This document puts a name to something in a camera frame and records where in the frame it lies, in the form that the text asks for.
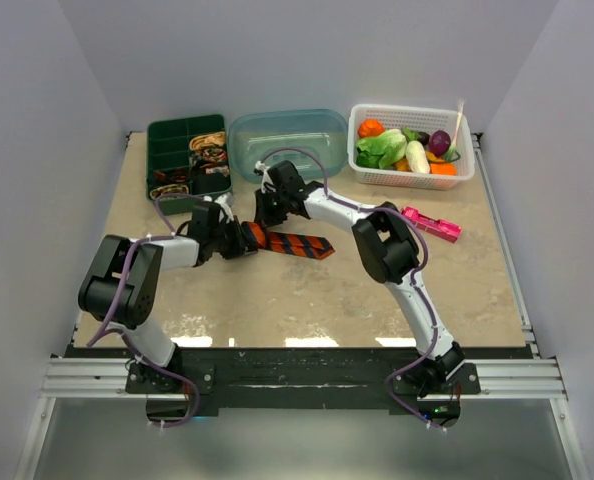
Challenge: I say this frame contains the orange navy striped tie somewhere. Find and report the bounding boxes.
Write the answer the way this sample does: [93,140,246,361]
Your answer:
[241,222,335,260]

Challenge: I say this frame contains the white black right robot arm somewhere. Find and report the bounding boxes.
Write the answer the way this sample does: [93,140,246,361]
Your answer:
[254,161,465,398]

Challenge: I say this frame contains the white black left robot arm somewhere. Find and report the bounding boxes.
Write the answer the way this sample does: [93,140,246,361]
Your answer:
[78,201,256,393]

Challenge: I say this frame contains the teal translucent plastic tub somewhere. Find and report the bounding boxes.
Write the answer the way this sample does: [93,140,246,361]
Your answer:
[227,109,348,184]

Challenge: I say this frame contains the rolled floral tie front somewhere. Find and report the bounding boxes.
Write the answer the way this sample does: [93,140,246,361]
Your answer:
[149,184,189,200]

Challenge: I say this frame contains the rolled red brown tie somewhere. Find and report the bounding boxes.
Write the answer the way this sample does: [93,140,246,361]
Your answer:
[152,168,190,185]

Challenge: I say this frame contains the rolled dark patterned tie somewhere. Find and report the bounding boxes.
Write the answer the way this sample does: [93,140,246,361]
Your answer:
[190,151,228,173]

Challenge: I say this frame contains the rolled patterned tie top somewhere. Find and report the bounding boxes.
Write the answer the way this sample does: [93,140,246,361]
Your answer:
[189,131,226,151]

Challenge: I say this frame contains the orange toy pumpkin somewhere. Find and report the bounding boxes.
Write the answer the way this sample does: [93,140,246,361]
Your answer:
[357,119,385,138]

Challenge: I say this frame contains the green compartment organizer box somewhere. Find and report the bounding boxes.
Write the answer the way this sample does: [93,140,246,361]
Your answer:
[145,114,232,215]

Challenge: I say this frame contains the green toy lettuce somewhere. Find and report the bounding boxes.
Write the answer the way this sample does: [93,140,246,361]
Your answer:
[355,129,408,169]

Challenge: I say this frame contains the white perforated plastic basket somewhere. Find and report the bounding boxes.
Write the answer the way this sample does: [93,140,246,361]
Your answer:
[347,100,475,191]

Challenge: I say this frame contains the yellow toy pepper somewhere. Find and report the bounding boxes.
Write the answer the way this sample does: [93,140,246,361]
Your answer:
[394,157,411,172]

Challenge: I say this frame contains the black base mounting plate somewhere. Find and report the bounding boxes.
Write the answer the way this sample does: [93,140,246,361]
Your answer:
[124,344,480,426]

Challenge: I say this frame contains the white toy radish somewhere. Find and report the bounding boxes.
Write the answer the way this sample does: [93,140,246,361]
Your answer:
[405,140,430,174]

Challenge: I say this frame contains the dark purple toy eggplant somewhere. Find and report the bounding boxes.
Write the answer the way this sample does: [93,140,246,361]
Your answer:
[413,131,430,146]

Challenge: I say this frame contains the pink rectangular box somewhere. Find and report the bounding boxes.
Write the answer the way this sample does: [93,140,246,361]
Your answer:
[402,207,462,243]

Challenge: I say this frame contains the purple toy onion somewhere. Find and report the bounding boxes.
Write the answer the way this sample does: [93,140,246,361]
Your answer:
[428,130,451,157]

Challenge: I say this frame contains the orange toy carrot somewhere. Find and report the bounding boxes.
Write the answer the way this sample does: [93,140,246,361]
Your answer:
[430,162,457,176]

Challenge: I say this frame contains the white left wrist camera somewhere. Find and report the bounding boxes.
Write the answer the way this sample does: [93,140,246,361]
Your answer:
[214,193,234,222]

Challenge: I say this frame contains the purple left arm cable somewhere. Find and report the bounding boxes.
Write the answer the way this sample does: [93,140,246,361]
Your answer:
[85,193,213,426]

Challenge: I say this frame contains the aluminium frame rail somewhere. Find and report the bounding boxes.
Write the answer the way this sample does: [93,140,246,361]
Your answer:
[16,348,589,479]

